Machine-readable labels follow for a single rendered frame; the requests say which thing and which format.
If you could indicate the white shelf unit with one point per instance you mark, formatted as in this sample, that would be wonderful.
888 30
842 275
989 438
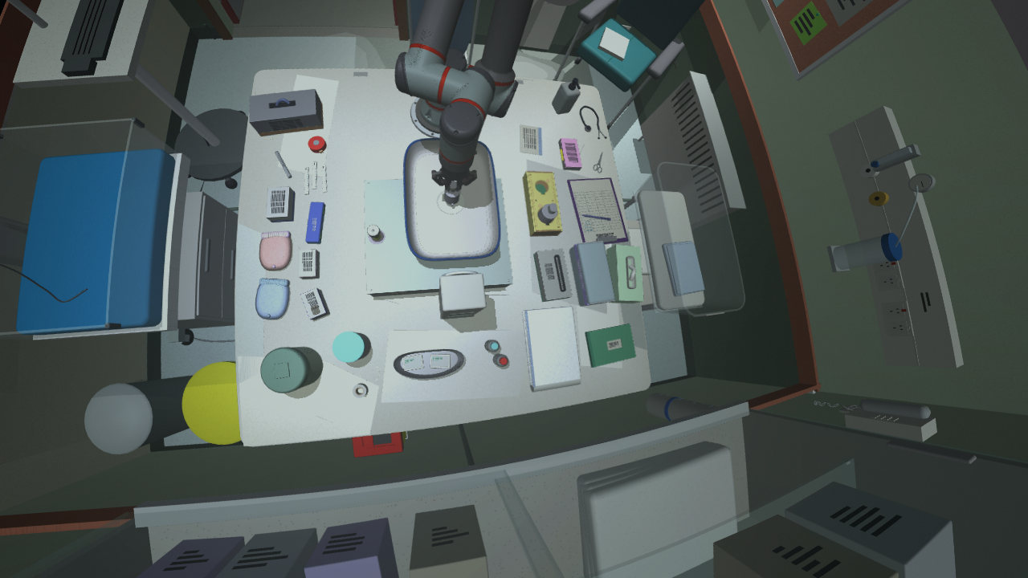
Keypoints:
32 56

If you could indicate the grey tube with blue tip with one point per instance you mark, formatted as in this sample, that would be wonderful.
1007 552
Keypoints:
893 157

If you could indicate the teal round tin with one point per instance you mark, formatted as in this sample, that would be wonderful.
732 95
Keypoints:
348 347

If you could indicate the clear cot with blue mattress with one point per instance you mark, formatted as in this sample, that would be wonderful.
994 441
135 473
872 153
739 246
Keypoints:
88 241

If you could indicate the white strip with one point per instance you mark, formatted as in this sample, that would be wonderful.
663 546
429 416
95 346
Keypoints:
321 176
309 178

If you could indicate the dark cylinder with grey top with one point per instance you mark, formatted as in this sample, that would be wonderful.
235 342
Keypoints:
120 417

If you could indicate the grey drawer cabinet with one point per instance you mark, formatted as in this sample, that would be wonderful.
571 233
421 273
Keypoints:
209 257

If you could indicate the white flat box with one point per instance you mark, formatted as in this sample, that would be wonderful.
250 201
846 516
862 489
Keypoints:
552 347

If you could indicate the white paper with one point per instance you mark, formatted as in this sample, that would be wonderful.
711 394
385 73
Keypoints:
615 40

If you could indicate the grey-brown box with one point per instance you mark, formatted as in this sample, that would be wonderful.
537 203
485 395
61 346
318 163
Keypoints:
446 542

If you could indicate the grey canister with blue cap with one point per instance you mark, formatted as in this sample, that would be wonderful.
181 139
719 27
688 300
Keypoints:
863 254

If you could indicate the black ribbed device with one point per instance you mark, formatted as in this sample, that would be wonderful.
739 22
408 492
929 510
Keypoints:
90 36

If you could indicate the red box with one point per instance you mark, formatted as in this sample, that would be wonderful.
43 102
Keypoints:
377 445

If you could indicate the grey slotted box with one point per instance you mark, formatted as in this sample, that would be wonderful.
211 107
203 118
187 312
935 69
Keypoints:
552 274

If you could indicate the purple pen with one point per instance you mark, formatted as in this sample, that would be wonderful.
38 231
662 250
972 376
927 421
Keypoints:
597 216

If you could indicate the grey-green round tin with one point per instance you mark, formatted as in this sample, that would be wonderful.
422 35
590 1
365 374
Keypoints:
283 371

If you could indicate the blue box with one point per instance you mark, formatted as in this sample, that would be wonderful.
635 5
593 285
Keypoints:
315 222

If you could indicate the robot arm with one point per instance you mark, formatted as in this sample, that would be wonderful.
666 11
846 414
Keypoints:
462 112

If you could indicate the yellow round bin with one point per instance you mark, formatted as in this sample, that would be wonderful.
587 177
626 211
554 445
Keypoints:
213 405

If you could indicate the white scale dial housing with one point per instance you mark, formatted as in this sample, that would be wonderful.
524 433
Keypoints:
462 294

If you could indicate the large white box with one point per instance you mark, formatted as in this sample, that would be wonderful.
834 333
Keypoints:
658 514

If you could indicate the blue-grey box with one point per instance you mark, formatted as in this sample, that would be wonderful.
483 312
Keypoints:
590 273

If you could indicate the pale infant scale body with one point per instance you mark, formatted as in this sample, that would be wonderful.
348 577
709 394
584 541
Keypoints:
385 265

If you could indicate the knurled zero wheel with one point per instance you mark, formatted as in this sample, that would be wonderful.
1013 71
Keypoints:
375 232

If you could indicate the grey knobbed weight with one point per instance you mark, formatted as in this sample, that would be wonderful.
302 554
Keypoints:
549 214

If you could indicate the black stethoscope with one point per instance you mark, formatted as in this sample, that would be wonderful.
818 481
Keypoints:
590 112

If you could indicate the yellow round outlet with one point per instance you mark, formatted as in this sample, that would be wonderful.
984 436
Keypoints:
879 198

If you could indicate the grey pump bottle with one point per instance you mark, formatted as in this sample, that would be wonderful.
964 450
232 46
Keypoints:
565 98

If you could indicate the teal-seated chair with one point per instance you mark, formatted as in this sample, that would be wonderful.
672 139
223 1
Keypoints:
642 60

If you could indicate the grey scissors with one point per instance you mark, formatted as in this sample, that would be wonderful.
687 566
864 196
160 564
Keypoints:
598 164

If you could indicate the red tape roll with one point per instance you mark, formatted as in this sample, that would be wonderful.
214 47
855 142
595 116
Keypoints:
317 144

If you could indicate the dark purple box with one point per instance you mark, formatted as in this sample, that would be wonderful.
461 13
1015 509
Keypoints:
265 554
189 558

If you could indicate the dark brown box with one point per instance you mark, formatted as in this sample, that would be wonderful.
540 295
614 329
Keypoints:
779 554

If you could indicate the grey pen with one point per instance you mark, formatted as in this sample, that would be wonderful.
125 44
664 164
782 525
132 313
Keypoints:
283 164

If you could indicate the white blue-rimmed scale tray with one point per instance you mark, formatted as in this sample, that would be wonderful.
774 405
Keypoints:
450 233

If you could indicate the blue folded cloth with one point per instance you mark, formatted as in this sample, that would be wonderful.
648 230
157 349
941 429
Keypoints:
684 269

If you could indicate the pink barcode box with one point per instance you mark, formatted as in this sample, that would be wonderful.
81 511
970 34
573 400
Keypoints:
570 152

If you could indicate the brown notice board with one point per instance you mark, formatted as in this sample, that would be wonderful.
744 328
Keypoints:
827 24

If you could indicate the grey round gauge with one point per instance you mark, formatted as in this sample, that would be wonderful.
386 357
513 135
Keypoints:
921 182

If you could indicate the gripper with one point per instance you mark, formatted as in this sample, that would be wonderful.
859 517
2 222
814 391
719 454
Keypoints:
454 175

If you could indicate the light green box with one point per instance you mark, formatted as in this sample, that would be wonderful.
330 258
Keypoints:
626 273

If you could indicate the white barcode box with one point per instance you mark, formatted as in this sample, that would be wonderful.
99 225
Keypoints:
313 303
308 263
530 139
279 203

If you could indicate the grey wall service panel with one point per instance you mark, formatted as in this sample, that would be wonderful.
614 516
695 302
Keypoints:
923 305

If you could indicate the purple clipboard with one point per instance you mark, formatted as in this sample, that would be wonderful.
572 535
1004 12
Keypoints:
598 201

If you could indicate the white card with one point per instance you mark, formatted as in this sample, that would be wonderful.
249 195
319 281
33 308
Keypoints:
415 360
439 360

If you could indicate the white vented cabinet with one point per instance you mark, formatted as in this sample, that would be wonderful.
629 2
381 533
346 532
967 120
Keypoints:
691 128

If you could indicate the black round stool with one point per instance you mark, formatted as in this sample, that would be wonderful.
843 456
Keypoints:
210 144

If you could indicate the yellow weight case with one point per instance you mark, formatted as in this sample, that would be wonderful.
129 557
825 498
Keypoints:
532 210

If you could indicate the dark oval tray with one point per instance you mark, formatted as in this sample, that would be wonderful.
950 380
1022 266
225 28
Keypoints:
399 365

